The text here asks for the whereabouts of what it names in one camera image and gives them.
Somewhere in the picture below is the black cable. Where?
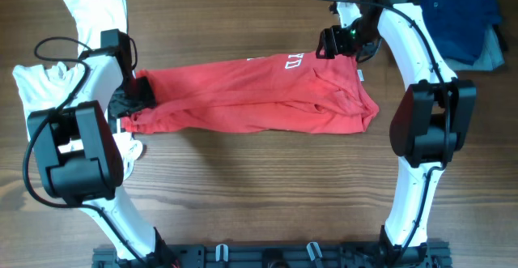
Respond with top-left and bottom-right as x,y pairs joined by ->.
22,36 -> 153,268
297,0 -> 452,261

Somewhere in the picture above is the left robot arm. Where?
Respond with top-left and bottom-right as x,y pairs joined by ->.
23,29 -> 179,267

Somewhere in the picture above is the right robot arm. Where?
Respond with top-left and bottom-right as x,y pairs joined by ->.
307,0 -> 477,267

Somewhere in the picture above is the right black cable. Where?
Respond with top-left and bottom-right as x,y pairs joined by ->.
297,0 -> 452,261

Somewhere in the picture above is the folded light grey garment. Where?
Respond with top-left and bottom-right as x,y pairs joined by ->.
444,25 -> 507,71

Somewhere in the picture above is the folded navy blue shirt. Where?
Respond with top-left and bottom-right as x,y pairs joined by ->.
419,0 -> 502,65

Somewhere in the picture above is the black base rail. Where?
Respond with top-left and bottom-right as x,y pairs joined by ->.
91,241 -> 453,268

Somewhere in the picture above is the white t-shirt black logo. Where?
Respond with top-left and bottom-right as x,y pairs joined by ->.
11,0 -> 143,182

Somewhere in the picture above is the left black cable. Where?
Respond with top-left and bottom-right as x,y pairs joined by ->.
22,36 -> 153,268

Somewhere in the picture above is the red t-shirt white print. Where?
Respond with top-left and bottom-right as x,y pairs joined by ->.
122,52 -> 379,134

